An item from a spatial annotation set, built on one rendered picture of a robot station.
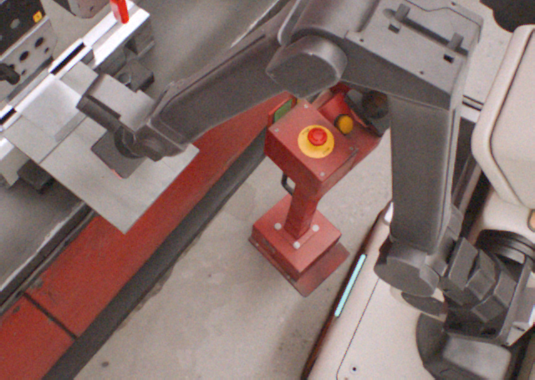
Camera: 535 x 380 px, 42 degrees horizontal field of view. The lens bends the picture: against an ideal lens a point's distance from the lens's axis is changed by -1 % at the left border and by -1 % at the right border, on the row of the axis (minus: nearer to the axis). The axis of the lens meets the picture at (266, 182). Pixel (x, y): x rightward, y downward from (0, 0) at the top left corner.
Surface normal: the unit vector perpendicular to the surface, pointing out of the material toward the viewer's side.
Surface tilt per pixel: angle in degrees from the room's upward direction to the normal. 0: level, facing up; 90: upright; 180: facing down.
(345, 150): 0
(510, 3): 80
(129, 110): 29
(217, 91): 89
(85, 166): 0
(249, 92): 91
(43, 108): 0
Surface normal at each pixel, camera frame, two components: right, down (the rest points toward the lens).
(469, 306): -0.68, -0.57
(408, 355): 0.06, -0.37
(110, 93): 0.42, -0.17
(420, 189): -0.39, 0.84
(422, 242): -0.42, 0.69
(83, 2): 0.79, 0.59
